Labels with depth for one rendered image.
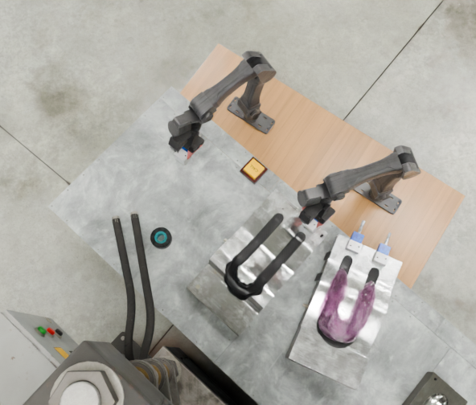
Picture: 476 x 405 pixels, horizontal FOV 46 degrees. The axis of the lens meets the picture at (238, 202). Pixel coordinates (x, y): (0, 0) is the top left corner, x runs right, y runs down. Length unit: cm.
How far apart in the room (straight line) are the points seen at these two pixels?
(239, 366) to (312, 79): 182
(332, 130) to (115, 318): 146
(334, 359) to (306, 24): 212
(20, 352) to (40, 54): 229
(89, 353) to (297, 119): 161
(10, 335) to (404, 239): 146
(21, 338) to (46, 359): 8
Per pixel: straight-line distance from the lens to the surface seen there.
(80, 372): 91
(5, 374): 155
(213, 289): 207
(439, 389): 219
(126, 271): 211
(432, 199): 235
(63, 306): 304
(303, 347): 203
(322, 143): 231
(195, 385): 214
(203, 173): 223
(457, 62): 362
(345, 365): 206
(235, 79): 190
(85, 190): 228
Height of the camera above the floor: 292
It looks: 75 degrees down
